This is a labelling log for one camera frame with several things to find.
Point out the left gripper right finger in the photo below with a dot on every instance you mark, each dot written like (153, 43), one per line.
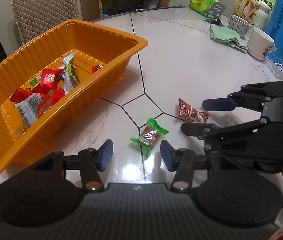
(183, 162)

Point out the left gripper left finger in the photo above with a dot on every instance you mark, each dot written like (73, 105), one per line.
(90, 162)

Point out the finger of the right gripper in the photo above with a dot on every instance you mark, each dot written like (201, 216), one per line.
(228, 104)
(212, 134)

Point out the dark red patterned candy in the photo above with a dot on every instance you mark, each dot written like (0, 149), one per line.
(190, 114)

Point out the green brown candy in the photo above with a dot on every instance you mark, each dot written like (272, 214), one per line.
(149, 137)

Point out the large red gold snack pack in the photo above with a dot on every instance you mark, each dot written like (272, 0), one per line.
(49, 99)

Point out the black-white snack packet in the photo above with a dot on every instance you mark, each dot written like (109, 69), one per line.
(28, 109)

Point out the grey-blue foil snack pouch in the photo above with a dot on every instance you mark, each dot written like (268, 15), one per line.
(70, 74)

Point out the red candy pack white label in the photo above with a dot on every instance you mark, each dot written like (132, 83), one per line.
(49, 80)

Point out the small red candy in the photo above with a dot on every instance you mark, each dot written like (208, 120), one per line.
(96, 68)

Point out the red gold candy pack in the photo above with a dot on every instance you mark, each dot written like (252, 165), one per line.
(21, 94)

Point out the yellow green candy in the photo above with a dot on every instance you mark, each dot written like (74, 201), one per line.
(34, 81)

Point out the blue-label plastic packet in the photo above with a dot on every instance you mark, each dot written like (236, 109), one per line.
(276, 69)

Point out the white cartoon mug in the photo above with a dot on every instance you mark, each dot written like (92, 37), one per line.
(260, 44)

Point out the green folded cloth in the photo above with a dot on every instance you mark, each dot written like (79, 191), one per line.
(228, 37)

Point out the patterned white mug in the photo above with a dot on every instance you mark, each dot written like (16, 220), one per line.
(239, 25)

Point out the orange plastic tray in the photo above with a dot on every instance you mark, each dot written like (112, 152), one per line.
(92, 44)

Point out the grey phone stand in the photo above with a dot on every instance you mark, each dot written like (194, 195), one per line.
(214, 14)

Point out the green tissue pack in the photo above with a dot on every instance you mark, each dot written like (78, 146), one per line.
(202, 6)

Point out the yellow snack box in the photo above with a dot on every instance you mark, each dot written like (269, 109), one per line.
(254, 1)

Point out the quilted beige chair back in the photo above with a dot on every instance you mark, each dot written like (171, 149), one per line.
(34, 17)

